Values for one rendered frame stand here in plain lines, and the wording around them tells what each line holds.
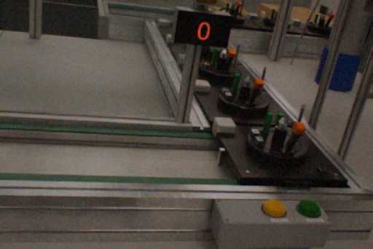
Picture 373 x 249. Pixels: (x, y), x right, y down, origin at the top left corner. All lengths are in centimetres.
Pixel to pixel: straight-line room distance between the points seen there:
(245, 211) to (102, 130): 40
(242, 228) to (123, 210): 21
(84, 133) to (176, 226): 32
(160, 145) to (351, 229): 46
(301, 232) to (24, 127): 62
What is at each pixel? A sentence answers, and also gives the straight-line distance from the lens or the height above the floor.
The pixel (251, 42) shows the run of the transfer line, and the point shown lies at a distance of 224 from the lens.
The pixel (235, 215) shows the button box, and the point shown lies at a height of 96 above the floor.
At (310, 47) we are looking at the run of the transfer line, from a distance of 237.
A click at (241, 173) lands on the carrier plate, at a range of 94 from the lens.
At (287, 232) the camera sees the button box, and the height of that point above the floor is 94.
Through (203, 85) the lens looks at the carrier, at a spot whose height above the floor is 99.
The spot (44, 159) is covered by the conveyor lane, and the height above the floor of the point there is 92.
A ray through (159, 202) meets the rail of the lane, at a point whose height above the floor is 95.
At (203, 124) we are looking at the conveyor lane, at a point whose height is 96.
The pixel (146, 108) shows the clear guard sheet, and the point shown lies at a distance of 111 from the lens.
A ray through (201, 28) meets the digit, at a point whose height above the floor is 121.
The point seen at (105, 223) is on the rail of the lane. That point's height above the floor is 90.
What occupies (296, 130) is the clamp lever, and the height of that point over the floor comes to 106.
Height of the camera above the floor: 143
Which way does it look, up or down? 25 degrees down
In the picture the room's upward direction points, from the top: 10 degrees clockwise
